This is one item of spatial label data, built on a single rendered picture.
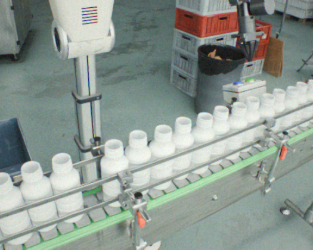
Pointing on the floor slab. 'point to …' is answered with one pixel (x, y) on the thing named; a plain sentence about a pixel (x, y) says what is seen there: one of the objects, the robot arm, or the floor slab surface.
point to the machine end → (9, 26)
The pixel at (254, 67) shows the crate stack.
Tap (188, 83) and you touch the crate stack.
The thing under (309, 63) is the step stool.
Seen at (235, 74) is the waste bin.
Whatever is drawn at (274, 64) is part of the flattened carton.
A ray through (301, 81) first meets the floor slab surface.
